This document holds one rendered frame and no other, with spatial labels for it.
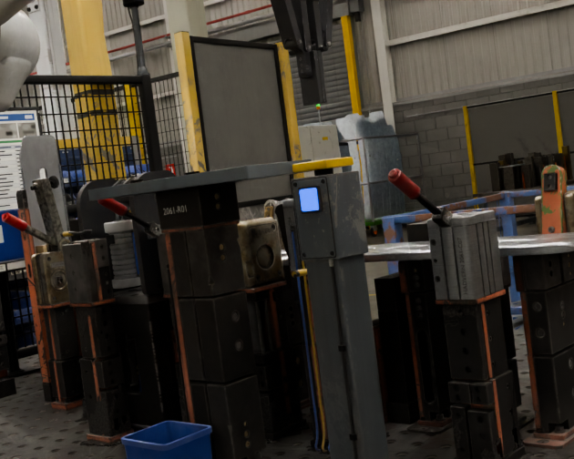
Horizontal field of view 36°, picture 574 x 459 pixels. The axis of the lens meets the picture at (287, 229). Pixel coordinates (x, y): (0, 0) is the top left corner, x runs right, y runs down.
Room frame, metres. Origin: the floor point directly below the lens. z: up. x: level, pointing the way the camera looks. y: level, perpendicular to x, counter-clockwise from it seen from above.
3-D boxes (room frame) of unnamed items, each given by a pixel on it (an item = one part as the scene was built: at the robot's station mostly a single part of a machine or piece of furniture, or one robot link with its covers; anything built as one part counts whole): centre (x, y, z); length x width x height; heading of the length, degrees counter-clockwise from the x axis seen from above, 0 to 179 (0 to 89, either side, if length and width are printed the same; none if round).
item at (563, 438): (1.33, -0.39, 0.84); 0.18 x 0.06 x 0.29; 138
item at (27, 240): (2.03, 0.60, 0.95); 0.03 x 0.01 x 0.50; 48
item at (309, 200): (1.15, -0.04, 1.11); 0.03 x 0.01 x 0.03; 48
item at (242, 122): (5.06, 0.17, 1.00); 1.04 x 0.14 x 2.00; 143
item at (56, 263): (1.95, 0.53, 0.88); 0.07 x 0.06 x 0.35; 138
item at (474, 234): (1.24, -0.25, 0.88); 0.11 x 0.10 x 0.36; 138
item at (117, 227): (1.67, 0.29, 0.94); 0.18 x 0.13 x 0.49; 48
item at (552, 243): (1.75, 0.06, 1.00); 1.38 x 0.22 x 0.02; 48
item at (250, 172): (1.36, 0.13, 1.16); 0.37 x 0.14 x 0.02; 48
